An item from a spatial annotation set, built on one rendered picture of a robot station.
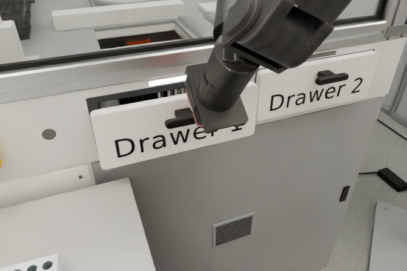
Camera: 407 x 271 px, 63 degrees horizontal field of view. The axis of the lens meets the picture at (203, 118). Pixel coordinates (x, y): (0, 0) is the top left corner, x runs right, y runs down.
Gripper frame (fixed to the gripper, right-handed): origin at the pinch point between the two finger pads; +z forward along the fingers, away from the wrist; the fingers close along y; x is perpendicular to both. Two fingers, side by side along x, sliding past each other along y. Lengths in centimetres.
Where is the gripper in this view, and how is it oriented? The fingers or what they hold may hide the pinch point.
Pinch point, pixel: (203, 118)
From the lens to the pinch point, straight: 55.3
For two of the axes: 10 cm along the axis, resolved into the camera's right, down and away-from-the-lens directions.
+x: -9.3, 2.0, -3.0
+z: -2.1, 3.9, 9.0
